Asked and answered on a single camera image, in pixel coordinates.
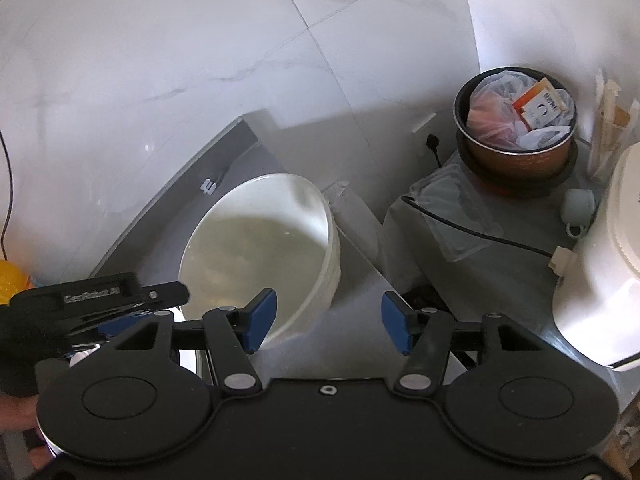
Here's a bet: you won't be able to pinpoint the person's left hand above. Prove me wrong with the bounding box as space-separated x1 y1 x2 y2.
0 392 51 471

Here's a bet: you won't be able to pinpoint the black power cable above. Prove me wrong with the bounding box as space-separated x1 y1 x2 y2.
400 196 557 261

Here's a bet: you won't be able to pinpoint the white cable connector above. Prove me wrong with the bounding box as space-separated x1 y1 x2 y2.
548 246 576 276

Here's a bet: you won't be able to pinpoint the copper cooking pot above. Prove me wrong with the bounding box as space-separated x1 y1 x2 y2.
453 67 579 181

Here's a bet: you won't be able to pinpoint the yellow plastic object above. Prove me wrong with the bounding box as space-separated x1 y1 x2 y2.
0 259 37 306

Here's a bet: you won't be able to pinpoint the black plug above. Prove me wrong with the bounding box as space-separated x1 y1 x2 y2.
425 132 444 168

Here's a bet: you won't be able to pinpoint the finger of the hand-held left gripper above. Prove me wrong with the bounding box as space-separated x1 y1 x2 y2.
62 305 154 349
141 282 191 309

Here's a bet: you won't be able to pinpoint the white bowl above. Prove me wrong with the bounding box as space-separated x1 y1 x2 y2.
178 173 342 352

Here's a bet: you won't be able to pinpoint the orange cardboard box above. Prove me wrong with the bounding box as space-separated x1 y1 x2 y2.
511 78 568 131

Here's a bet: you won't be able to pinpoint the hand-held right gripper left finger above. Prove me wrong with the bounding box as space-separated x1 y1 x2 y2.
102 288 277 396

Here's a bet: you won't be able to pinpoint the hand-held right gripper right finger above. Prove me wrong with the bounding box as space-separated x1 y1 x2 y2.
381 291 548 396

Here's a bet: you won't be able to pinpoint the white plastic bag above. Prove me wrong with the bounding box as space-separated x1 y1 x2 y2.
515 124 572 152

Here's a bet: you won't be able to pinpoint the small grey cup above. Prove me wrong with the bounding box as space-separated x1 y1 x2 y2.
560 188 597 238

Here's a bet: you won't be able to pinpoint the thin black cable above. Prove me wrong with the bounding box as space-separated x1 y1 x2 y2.
0 127 13 261

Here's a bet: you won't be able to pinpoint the clear plastic bag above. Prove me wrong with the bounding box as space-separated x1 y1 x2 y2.
467 72 538 148
409 164 503 263

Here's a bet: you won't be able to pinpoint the beige paper packets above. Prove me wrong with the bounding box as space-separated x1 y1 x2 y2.
587 67 640 183

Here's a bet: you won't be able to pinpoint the white kitchen appliance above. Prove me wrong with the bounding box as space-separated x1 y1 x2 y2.
551 141 640 372

